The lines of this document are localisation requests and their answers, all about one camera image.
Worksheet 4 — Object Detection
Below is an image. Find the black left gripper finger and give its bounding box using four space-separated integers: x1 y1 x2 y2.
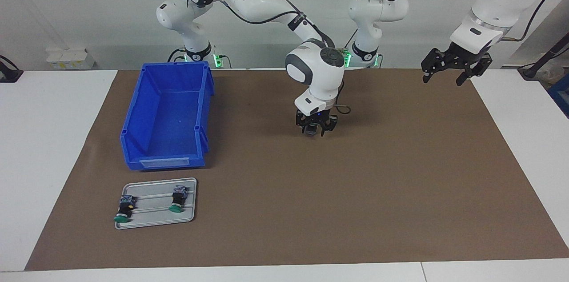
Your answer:
456 53 493 86
421 48 454 82

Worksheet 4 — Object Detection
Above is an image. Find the black stand pole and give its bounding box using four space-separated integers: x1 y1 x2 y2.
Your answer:
518 33 569 80

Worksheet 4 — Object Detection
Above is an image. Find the brown table mat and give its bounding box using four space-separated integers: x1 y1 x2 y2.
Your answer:
24 68 569 271

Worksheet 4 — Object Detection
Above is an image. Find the blue crate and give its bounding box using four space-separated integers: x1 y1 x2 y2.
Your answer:
548 73 569 118

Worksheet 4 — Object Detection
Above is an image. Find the blue plastic storage bin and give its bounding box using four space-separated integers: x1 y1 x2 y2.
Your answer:
120 60 216 171

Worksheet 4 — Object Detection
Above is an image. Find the grey metal tray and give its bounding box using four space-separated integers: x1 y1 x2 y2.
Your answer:
115 177 197 230

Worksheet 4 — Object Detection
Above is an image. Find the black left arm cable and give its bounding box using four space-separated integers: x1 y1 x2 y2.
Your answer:
402 0 564 42

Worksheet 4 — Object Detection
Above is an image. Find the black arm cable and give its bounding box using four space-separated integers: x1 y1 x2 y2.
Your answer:
402 0 564 42
187 0 352 114

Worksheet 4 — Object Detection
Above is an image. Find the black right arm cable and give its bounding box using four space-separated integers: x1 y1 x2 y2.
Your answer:
187 0 352 114

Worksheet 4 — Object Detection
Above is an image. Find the white wall box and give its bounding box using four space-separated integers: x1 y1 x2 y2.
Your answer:
46 48 95 70

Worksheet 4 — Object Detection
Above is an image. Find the black clamp mount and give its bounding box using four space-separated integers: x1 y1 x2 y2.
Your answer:
0 55 24 83

